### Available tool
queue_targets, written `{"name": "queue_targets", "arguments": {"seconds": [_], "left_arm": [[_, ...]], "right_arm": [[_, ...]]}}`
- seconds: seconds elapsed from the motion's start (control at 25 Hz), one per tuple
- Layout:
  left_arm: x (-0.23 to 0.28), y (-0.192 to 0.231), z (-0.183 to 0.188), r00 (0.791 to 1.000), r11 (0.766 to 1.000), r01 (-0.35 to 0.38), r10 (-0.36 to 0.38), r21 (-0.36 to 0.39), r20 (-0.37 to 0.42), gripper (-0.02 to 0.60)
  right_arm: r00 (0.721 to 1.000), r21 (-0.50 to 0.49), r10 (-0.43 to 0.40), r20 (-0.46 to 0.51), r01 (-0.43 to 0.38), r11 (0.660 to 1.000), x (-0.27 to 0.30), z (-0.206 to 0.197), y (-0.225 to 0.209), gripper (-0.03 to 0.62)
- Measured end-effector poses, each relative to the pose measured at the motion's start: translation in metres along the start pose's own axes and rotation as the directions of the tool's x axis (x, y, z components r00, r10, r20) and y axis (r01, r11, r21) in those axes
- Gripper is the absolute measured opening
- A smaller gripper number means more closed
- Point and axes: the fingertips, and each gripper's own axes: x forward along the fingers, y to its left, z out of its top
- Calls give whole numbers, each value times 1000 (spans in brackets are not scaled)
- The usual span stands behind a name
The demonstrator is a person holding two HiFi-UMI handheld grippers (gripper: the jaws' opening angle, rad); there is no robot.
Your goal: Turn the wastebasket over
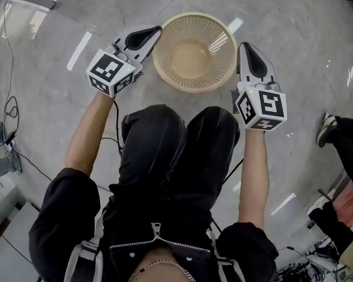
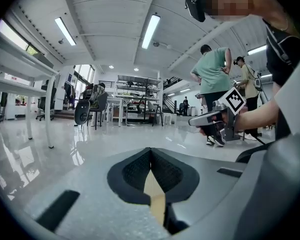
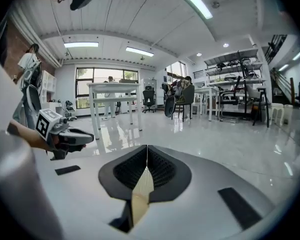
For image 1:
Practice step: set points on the black power adapter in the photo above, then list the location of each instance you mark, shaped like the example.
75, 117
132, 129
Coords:
11, 137

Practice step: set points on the pink cloth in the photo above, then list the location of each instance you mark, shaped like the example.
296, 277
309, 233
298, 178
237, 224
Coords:
350, 204

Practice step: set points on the black metal equipment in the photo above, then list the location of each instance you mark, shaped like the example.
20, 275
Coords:
306, 272

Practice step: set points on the white power strip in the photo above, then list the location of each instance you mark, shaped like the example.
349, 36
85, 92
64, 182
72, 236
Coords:
10, 145

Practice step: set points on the person's right forearm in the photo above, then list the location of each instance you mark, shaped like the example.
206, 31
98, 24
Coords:
254, 181

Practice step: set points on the black metal rod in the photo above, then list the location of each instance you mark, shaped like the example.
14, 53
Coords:
325, 195

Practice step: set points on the person's black trousers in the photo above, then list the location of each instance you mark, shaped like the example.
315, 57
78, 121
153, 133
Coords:
164, 145

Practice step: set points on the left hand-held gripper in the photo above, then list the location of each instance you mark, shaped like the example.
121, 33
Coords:
111, 72

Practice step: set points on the person's black zip jacket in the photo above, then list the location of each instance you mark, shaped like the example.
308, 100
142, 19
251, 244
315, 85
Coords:
64, 216

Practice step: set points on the white printed cardboard box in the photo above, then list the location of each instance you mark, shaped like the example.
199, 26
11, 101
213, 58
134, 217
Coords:
3, 198

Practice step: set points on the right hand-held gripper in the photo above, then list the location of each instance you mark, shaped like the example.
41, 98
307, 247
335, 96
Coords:
264, 107

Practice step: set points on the person's left forearm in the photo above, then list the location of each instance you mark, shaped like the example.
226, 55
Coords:
85, 140

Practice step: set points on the beige plastic basket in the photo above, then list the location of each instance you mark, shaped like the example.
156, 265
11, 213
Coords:
191, 60

